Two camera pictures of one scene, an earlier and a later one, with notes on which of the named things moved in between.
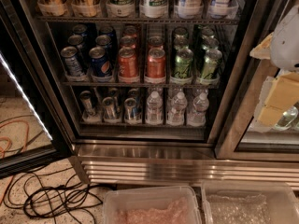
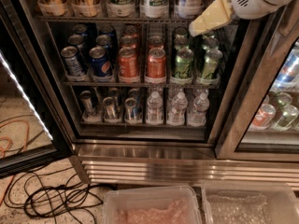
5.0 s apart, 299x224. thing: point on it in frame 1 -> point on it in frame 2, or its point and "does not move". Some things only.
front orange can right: [156, 63] does not move
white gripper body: [286, 46] -> [249, 3]
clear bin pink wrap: [177, 204] does not move
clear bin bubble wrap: [249, 203] does not move
